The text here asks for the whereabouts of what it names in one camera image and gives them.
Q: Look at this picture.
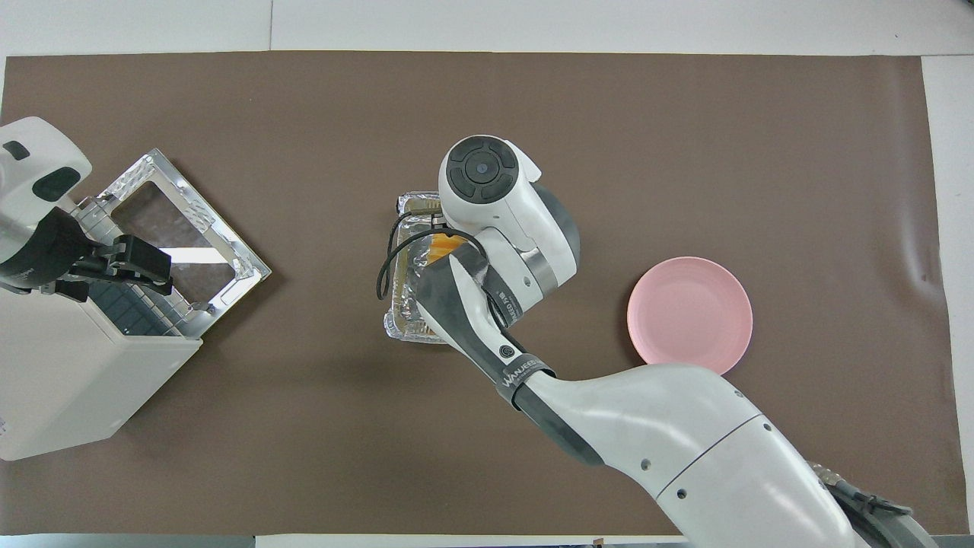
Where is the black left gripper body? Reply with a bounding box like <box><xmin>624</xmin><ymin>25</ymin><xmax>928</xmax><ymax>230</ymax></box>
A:
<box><xmin>0</xmin><ymin>209</ymin><xmax>100</xmax><ymax>292</ymax></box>

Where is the aluminium foil tray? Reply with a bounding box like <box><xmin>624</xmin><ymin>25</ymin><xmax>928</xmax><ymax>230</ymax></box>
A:
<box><xmin>384</xmin><ymin>190</ymin><xmax>459</xmax><ymax>345</ymax></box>

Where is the golden bread loaf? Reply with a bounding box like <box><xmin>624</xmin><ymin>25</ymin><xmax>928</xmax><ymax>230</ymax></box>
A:
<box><xmin>425</xmin><ymin>234</ymin><xmax>469</xmax><ymax>267</ymax></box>

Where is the glass oven door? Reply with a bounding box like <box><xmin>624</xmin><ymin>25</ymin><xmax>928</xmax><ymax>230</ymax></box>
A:
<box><xmin>90</xmin><ymin>148</ymin><xmax>272</xmax><ymax>339</ymax></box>

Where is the cream toaster oven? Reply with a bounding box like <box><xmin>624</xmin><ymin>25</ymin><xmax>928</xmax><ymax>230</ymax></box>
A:
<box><xmin>0</xmin><ymin>148</ymin><xmax>272</xmax><ymax>462</ymax></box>

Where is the brown table mat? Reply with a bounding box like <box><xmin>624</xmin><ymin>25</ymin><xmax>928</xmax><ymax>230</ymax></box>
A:
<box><xmin>0</xmin><ymin>51</ymin><xmax>949</xmax><ymax>536</ymax></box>

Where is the pink round plate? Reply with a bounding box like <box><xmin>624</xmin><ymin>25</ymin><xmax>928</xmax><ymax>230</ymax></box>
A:
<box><xmin>627</xmin><ymin>256</ymin><xmax>754</xmax><ymax>376</ymax></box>

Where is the metal oven wire rack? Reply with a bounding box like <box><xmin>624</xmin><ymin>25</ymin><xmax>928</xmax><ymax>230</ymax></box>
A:
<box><xmin>76</xmin><ymin>194</ymin><xmax>191</xmax><ymax>337</ymax></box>

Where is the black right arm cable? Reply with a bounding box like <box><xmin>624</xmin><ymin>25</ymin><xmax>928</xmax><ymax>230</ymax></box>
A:
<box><xmin>377</xmin><ymin>213</ymin><xmax>488</xmax><ymax>301</ymax></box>

